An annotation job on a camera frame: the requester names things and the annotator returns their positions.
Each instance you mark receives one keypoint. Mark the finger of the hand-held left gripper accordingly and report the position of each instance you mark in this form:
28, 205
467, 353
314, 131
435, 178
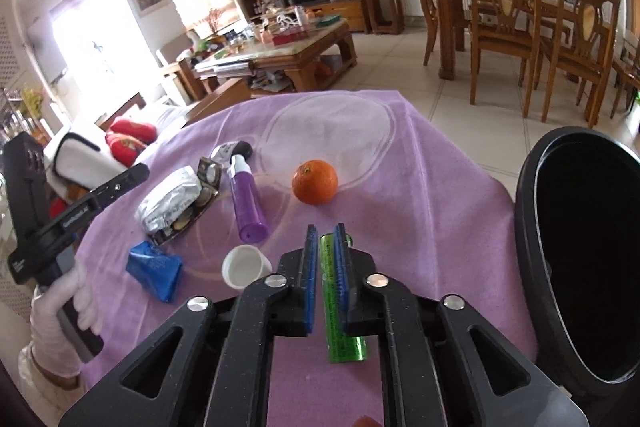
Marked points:
122, 184

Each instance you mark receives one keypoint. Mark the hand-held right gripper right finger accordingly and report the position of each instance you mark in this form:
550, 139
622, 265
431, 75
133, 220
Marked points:
341, 267

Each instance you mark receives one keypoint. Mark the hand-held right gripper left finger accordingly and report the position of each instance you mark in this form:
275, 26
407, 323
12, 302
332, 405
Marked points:
311, 277

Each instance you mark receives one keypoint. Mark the small green carton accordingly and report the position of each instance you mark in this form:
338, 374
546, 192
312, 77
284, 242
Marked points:
345, 349

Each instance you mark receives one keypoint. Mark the black trash bin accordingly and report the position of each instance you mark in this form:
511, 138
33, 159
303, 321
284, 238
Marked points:
575, 257

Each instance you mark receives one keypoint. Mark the person's left forearm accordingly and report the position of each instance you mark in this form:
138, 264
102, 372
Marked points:
45, 389

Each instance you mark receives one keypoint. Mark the person's left hand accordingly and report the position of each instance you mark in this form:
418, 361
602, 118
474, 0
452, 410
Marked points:
50, 337

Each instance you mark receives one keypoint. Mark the red cushion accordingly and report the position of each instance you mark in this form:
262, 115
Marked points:
130, 127
122, 149

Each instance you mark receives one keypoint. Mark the silver foil wrapper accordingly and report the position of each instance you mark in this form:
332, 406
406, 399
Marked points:
167, 202

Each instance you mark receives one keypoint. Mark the white plastic cup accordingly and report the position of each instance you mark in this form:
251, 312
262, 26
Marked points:
245, 264

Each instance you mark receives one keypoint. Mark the small dark tray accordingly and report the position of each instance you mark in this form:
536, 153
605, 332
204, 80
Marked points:
202, 202

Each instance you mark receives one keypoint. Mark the orange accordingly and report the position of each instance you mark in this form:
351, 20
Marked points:
315, 182

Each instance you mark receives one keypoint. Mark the blue packet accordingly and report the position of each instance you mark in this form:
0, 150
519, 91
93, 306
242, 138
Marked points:
152, 269

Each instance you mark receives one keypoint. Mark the purple bottle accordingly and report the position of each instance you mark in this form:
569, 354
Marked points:
247, 207

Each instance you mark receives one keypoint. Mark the purple tablecloth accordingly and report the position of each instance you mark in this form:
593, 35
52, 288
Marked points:
400, 182

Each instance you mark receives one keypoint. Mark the yellow artificial flowers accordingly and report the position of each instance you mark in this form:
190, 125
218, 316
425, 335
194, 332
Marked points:
31, 99

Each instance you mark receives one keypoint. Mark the white black handheld device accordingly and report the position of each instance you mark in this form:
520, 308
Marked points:
225, 152

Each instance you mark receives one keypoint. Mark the wooden sofa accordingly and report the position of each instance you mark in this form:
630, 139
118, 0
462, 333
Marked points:
220, 99

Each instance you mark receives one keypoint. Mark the clear round mat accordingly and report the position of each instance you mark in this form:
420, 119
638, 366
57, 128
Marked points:
330, 127

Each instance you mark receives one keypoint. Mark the wooden armchair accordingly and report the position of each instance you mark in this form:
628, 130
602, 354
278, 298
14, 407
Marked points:
172, 52

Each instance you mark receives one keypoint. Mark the vase of bare branches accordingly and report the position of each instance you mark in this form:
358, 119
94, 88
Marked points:
212, 22

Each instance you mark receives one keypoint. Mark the wooden coffee table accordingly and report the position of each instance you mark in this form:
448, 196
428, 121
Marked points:
300, 52

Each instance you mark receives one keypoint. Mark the red box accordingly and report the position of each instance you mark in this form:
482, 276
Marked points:
287, 36

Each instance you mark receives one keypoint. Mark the wooden television stand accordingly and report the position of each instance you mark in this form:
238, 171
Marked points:
345, 9

